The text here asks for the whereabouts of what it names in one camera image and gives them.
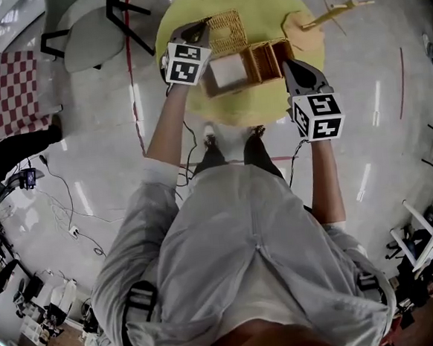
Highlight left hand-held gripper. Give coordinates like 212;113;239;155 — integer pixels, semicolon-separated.
158;16;219;89

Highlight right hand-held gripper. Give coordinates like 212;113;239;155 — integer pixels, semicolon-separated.
280;54;348;146

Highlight woven bamboo box with lid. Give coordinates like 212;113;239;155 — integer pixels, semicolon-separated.
196;38;298;100

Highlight person's left forearm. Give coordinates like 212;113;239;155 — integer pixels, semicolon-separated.
139;81;199;172

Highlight person's right forearm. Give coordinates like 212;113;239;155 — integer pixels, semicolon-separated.
304;138;347;226

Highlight woven bamboo basket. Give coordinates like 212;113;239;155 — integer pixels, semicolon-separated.
203;8;250;57

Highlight person's right leg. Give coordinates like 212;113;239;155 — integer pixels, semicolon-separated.
240;123;286;184

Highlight grey chair with black legs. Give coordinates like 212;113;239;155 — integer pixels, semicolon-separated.
36;0;158;77

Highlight person's left leg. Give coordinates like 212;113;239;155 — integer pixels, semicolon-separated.
189;121;231;179

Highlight person's grey shirt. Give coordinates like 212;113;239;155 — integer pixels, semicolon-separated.
79;138;400;346

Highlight red white checkered tablecloth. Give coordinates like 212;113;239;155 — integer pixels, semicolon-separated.
0;46;66;144

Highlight small black device with screen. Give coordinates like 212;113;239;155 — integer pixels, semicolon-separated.
17;166;40;191

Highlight black cable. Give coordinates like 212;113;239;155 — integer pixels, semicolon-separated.
284;138;312;190
170;119;203;190

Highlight white frame table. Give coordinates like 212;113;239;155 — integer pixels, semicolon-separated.
386;188;433;275

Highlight black shoulder strap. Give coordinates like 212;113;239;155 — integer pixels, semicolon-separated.
355;269;389;310
115;278;163;346

